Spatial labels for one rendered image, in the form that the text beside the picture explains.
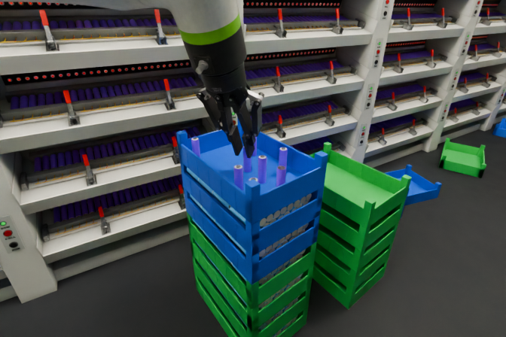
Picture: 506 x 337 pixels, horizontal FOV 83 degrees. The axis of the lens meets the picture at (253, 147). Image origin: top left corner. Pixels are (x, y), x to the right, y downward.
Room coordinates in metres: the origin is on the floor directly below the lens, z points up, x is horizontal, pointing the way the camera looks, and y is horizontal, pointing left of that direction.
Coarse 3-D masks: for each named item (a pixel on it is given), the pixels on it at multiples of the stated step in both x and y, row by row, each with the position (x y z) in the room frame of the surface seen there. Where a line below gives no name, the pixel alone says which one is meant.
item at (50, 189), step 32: (160, 128) 1.00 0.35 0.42; (192, 128) 1.04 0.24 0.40; (32, 160) 0.79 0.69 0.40; (64, 160) 0.80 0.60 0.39; (96, 160) 0.80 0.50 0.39; (128, 160) 0.84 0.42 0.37; (160, 160) 0.86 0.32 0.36; (32, 192) 0.68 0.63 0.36; (64, 192) 0.69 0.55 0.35; (96, 192) 0.73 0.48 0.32
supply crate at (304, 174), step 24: (216, 144) 0.70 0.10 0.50; (264, 144) 0.68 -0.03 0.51; (192, 168) 0.58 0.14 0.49; (216, 168) 0.59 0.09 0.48; (288, 168) 0.59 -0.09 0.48; (312, 168) 0.55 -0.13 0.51; (216, 192) 0.50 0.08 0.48; (240, 192) 0.43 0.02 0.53; (264, 192) 0.50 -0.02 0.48; (288, 192) 0.46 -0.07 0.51; (264, 216) 0.42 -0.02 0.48
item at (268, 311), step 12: (192, 240) 0.63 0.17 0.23; (192, 252) 0.63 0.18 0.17; (204, 264) 0.57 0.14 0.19; (216, 276) 0.52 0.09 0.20; (228, 288) 0.48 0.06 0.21; (300, 288) 0.50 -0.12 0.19; (228, 300) 0.48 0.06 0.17; (240, 300) 0.48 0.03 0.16; (276, 300) 0.45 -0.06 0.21; (288, 300) 0.47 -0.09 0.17; (240, 312) 0.44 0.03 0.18; (252, 312) 0.40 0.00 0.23; (264, 312) 0.42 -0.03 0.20; (276, 312) 0.45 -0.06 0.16; (252, 324) 0.40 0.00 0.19
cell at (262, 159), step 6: (258, 156) 0.54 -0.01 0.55; (264, 156) 0.54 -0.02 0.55; (258, 162) 0.53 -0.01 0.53; (264, 162) 0.53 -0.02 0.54; (258, 168) 0.53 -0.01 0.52; (264, 168) 0.53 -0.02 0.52; (258, 174) 0.53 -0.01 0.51; (264, 174) 0.53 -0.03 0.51; (258, 180) 0.53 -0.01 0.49; (264, 180) 0.53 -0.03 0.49
